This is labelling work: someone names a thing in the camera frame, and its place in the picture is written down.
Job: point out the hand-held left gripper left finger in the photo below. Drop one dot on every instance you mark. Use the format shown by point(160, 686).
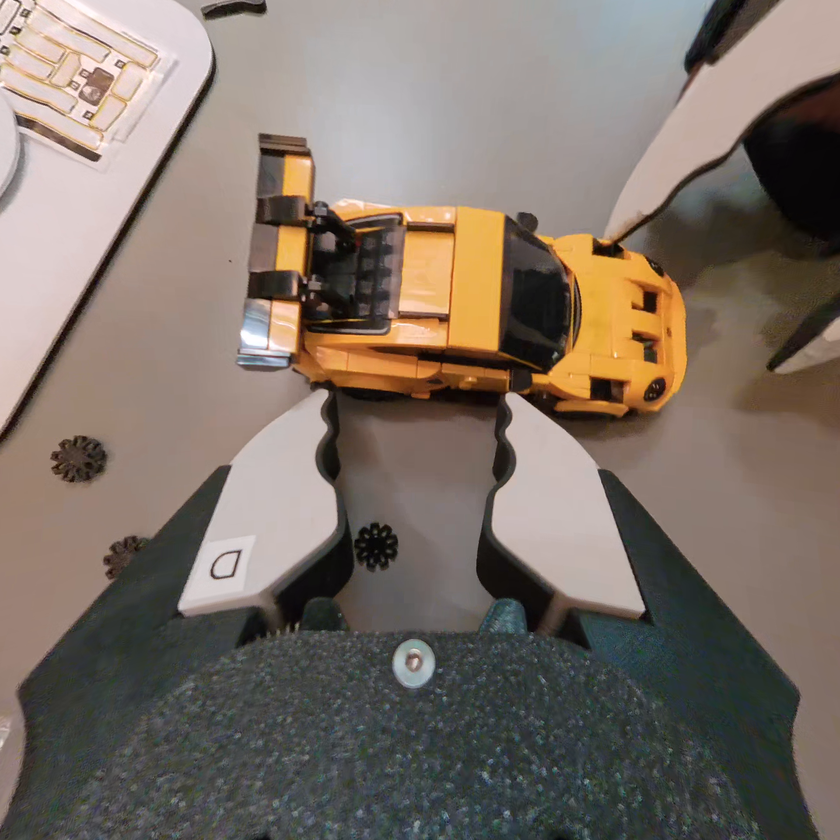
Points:
point(275, 512)

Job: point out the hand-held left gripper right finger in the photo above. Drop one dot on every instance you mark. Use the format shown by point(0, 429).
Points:
point(564, 525)

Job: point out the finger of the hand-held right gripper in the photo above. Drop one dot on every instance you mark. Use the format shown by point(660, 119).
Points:
point(715, 105)
point(810, 341)

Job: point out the yellow and black lego car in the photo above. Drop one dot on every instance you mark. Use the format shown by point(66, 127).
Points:
point(472, 282)

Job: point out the black lego wheel rim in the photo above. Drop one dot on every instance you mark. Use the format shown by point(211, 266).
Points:
point(79, 459)
point(376, 546)
point(124, 556)

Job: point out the lego sticker sheet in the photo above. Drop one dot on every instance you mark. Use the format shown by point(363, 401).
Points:
point(72, 72)

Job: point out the white monitor stand base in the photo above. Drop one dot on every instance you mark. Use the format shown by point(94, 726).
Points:
point(144, 197)

